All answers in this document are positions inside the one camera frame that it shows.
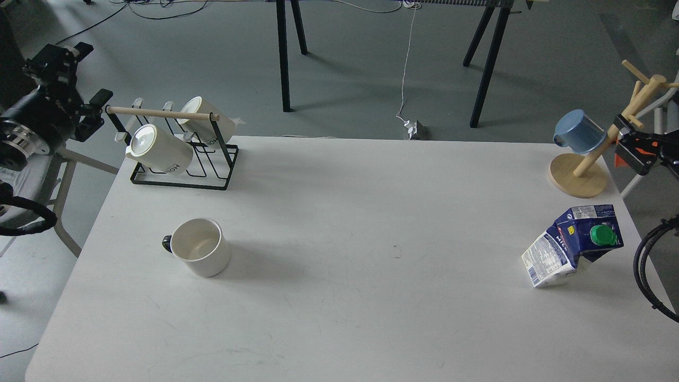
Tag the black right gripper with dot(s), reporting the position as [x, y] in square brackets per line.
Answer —
[661, 141]

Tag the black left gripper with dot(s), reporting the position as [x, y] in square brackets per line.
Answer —
[50, 114]

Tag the blue white milk carton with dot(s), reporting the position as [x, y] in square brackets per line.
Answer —
[579, 237]

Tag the white mug black handle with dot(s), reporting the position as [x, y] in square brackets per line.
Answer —
[201, 245]

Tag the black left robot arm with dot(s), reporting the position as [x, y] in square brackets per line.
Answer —
[13, 157]

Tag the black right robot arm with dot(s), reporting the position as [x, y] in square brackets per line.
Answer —
[673, 153]

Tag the orange cup on tree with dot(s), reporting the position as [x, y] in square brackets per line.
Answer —
[635, 153]

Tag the blue cup on tree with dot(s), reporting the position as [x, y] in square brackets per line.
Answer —
[577, 131]

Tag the wooden mug tree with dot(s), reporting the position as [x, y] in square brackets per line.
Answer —
[580, 175]

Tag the white mug front on rack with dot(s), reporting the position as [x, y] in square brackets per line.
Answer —
[159, 150]

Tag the white mug on rack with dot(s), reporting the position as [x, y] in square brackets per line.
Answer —
[159, 150]
[204, 128]

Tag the white mug rear on rack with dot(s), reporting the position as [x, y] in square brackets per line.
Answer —
[204, 128]

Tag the black wire mug rack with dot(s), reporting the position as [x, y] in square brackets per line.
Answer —
[209, 169]

